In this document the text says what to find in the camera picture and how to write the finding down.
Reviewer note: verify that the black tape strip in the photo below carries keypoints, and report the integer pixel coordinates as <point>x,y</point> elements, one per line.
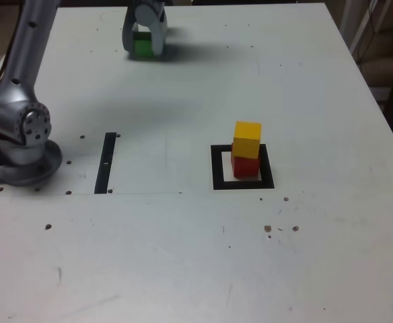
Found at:
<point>105,161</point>

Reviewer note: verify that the white background frame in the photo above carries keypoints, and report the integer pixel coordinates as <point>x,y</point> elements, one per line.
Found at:
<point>346,13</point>

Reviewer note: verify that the green cube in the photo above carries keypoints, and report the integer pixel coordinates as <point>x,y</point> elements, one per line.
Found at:
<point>142,47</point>

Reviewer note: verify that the yellow cube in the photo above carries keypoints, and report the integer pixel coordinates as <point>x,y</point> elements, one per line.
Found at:
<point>246,144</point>

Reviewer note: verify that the red cube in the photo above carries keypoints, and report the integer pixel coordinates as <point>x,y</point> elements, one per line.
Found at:
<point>245,168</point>

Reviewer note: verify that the black tape square outline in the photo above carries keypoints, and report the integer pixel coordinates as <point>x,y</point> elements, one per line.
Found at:
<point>216,168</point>

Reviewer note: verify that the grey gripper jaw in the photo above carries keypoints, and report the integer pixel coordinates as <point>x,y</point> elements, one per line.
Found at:
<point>159,33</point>
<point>128,33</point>

